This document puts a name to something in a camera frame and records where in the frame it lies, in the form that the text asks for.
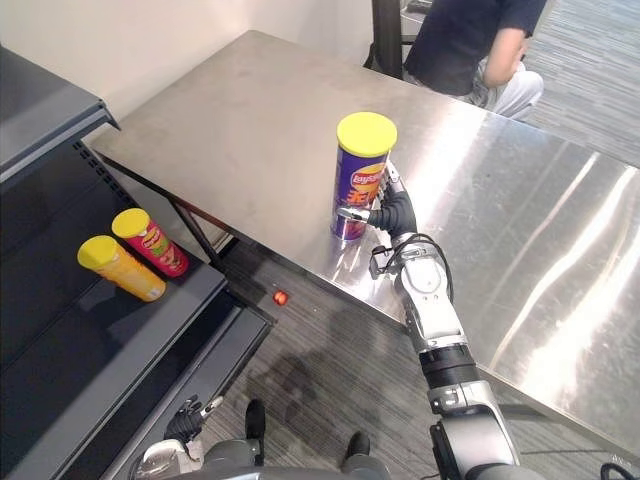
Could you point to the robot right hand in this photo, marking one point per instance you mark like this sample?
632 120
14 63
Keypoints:
397 207

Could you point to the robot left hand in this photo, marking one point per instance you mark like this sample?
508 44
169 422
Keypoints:
186 423

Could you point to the purple chips can yellow lid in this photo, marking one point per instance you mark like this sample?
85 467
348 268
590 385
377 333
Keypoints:
361 177

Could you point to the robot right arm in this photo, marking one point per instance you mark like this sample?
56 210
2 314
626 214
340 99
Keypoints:
450 360

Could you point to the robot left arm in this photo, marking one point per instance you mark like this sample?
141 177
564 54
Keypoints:
167 457

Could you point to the orange chips can yellow lid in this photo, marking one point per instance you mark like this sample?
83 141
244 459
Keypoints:
122 267

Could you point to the dark metal shelf unit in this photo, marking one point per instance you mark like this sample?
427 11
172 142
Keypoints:
90 280

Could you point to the red chips can yellow lid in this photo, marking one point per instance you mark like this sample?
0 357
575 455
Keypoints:
155 243

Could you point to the stainless steel table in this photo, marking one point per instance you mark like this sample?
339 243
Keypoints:
380 190

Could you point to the robot body and legs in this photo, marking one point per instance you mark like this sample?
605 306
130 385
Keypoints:
280 455

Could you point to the small red ball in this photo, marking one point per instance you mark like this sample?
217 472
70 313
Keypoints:
280 298

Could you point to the person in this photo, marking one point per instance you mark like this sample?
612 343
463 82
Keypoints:
475 45

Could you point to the black chair post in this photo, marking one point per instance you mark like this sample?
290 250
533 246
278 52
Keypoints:
387 37

